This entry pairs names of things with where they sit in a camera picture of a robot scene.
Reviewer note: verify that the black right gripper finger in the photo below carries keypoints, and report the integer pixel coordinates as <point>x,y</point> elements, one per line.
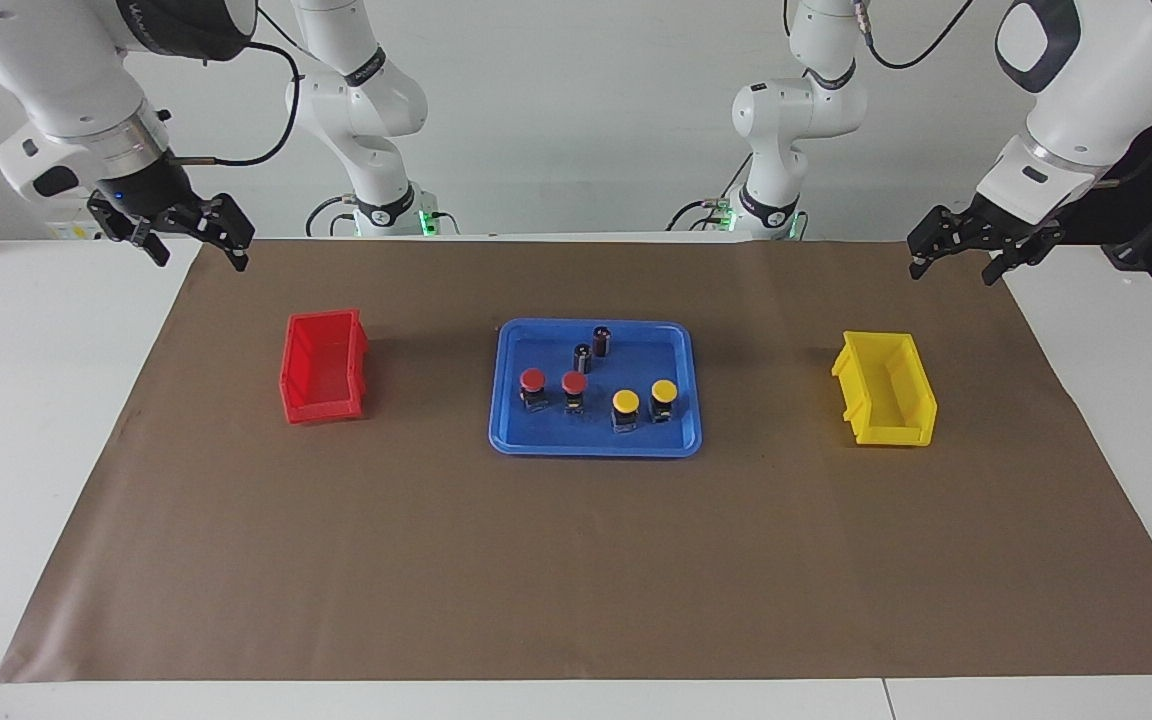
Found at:
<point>231,228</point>
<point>146,240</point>

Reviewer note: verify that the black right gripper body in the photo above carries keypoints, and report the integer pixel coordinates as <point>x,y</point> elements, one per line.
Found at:
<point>158,195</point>

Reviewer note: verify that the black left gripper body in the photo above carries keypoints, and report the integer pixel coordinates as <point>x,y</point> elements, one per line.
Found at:
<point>986,215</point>

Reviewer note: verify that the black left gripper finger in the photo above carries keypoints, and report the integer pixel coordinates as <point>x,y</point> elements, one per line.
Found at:
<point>1021,250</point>
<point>936,240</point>

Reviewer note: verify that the yellow push button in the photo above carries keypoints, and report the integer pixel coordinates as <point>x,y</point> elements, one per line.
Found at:
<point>625,401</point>
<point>664,390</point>

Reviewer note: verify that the red push button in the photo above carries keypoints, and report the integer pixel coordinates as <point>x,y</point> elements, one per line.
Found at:
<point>574,382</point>
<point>533,379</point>

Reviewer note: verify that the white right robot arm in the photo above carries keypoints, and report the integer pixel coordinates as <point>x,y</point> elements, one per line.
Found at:
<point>66,90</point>

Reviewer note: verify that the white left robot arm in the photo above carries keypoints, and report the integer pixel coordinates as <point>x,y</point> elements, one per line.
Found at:
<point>1086,100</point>

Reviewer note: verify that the white power strip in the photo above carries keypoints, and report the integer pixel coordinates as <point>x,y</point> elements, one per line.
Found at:
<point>71,230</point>

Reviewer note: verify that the yellow plastic bin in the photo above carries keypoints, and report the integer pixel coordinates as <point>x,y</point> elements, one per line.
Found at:
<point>886,390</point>

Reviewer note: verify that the red plastic bin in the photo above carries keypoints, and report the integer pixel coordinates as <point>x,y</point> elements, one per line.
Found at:
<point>321,375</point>

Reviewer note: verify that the black cylindrical capacitor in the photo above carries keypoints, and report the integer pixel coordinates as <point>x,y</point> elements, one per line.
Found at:
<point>602,341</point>
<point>583,358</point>

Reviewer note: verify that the blue plastic tray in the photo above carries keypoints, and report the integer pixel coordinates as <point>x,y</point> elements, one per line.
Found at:
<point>546,435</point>

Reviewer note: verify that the brown paper mat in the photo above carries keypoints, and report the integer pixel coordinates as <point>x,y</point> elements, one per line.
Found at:
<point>576,560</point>

